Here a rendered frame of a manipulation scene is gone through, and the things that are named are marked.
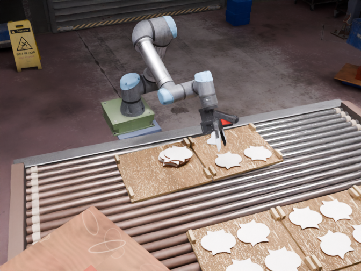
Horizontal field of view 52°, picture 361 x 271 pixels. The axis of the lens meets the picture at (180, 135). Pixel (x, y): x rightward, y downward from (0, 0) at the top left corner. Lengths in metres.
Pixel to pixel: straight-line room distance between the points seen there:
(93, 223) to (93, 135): 2.33
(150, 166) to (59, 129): 2.18
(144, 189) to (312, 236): 0.78
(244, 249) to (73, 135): 2.61
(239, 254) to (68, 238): 0.67
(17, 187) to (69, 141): 1.90
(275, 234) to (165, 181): 0.57
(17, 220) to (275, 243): 1.10
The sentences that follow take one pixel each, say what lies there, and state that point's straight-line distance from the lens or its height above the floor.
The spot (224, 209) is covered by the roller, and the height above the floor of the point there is 0.91.
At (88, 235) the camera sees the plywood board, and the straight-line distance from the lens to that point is 1.52.
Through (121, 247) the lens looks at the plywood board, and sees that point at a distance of 1.46.
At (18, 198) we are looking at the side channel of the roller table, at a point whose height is 0.95.
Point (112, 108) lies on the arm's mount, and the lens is 2.36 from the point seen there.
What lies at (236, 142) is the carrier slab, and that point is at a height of 0.94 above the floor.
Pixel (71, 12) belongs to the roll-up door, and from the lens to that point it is 6.39.
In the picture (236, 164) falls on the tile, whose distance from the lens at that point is 1.94.
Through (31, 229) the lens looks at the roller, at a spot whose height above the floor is 0.92.
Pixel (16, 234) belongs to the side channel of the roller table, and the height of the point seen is 0.95.
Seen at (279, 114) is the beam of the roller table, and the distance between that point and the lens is 2.44.
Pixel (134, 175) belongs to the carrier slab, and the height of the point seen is 0.94.
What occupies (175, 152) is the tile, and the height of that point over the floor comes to 0.99.
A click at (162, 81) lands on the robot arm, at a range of 1.71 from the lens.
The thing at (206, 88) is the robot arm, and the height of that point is 1.40.
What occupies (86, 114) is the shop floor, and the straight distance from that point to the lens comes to 4.15.
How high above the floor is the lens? 2.20
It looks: 36 degrees down
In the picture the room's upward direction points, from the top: 1 degrees clockwise
